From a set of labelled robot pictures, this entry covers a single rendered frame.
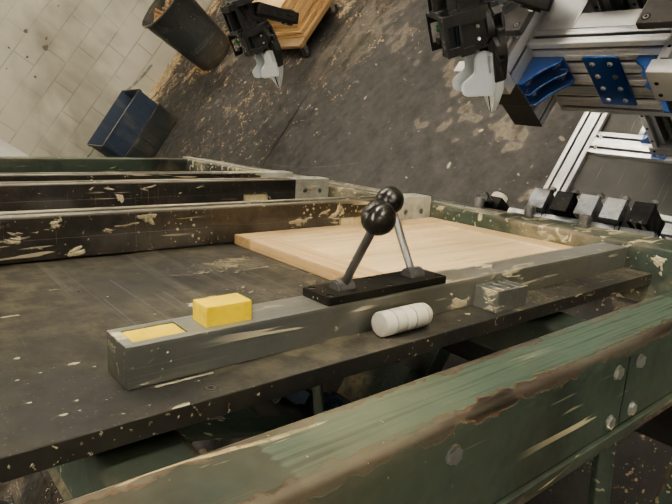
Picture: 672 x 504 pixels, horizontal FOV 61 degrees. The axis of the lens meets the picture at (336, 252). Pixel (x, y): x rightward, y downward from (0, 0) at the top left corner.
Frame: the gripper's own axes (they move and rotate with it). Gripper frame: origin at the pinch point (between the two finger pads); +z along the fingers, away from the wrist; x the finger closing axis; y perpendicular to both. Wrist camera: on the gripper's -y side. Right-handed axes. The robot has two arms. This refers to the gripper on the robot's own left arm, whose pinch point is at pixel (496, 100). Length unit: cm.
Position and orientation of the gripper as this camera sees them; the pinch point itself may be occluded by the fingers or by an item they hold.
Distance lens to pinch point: 88.5
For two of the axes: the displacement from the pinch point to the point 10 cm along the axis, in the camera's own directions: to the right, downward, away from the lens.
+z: 2.5, 8.4, 4.9
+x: 1.7, 4.6, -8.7
